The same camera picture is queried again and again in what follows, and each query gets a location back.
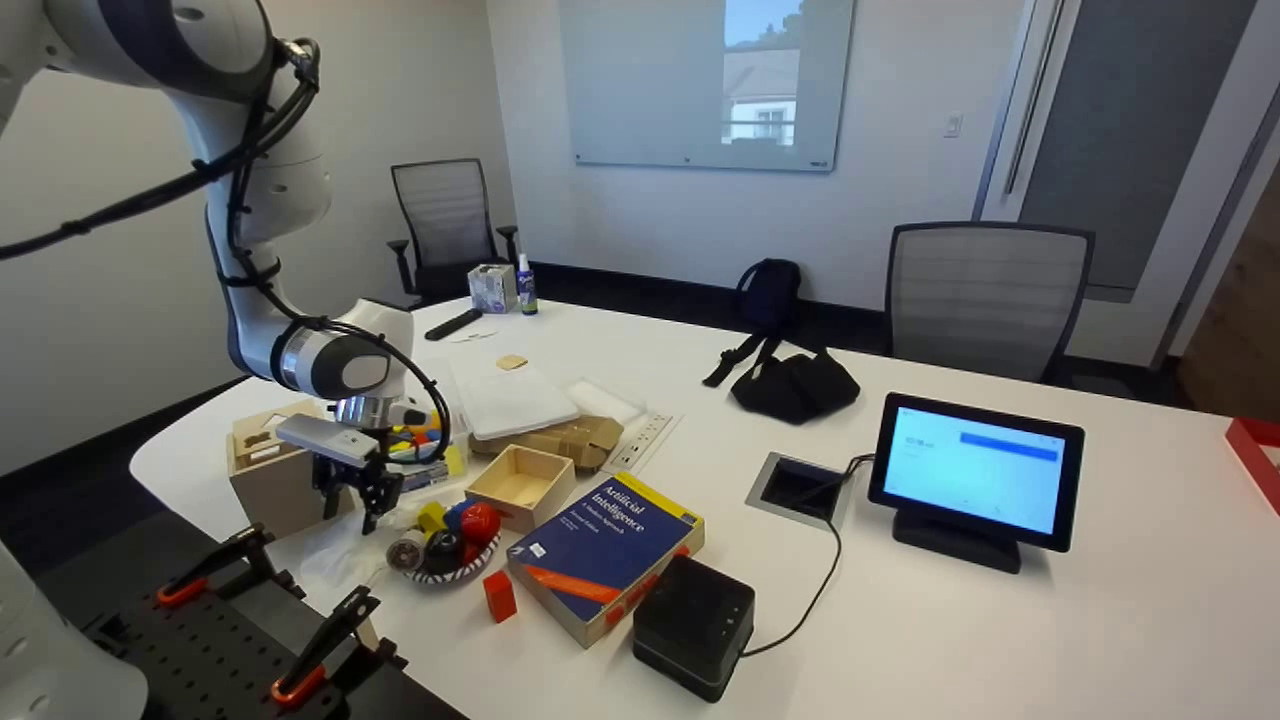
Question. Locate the small spray bottle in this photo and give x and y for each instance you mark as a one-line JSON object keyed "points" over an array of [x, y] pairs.
{"points": [[526, 286]]}

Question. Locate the wall whiteboard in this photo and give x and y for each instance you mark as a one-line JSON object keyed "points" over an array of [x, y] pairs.
{"points": [[704, 84]]}

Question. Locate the grey office chair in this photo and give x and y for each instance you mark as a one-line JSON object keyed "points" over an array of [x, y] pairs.
{"points": [[449, 225], [986, 293]]}

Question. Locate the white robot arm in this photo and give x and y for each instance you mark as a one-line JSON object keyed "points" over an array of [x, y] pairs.
{"points": [[240, 97]]}

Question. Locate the black tablet on stand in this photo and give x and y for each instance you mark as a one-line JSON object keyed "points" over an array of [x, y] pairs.
{"points": [[973, 481]]}

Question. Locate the black remote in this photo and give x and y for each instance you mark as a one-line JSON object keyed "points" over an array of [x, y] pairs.
{"points": [[454, 326]]}

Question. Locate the blue and yellow book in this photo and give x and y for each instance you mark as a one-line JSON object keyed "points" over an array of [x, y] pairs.
{"points": [[593, 561]]}

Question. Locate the left orange black clamp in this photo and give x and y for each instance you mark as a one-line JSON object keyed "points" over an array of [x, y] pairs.
{"points": [[228, 566]]}

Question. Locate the black box device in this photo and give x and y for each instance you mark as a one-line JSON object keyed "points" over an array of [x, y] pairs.
{"points": [[693, 625]]}

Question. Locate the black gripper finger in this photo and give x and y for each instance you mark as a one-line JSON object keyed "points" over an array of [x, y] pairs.
{"points": [[370, 516]]}

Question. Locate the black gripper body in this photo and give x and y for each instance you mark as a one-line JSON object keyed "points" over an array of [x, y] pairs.
{"points": [[370, 481]]}

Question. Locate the right orange black clamp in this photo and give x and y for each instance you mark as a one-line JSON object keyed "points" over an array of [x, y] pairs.
{"points": [[342, 655]]}

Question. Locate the wooden shape sorter box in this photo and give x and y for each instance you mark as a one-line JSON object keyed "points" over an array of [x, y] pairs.
{"points": [[274, 477]]}

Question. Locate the white paper towel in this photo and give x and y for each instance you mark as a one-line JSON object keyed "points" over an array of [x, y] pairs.
{"points": [[338, 557]]}

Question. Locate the small tissue box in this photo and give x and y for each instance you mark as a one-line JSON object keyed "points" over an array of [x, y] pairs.
{"points": [[492, 286]]}

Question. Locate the grey office chair right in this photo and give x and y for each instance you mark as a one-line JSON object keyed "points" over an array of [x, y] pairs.
{"points": [[986, 293]]}

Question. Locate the bowl of toy fruit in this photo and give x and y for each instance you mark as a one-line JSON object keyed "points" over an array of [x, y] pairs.
{"points": [[445, 546]]}

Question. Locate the small wooden tray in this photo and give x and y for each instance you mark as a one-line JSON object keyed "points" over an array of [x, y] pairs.
{"points": [[526, 487]]}

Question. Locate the orange black clamp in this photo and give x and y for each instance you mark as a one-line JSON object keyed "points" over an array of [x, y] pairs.
{"points": [[342, 655], [228, 566]]}

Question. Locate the folded white cloth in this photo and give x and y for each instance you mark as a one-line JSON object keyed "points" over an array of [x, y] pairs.
{"points": [[507, 399]]}

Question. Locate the orange block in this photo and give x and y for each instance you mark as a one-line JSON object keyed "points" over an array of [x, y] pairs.
{"points": [[498, 597]]}

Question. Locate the clear bin of toys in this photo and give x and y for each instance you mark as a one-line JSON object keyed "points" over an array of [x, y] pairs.
{"points": [[427, 445]]}

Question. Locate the grey office chair left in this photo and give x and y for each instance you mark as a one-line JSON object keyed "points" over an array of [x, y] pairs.
{"points": [[449, 225]]}

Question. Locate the clear ruler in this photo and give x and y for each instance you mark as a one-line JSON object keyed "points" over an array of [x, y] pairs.
{"points": [[639, 440]]}

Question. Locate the table cable port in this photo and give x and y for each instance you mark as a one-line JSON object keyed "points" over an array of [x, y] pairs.
{"points": [[798, 490]]}

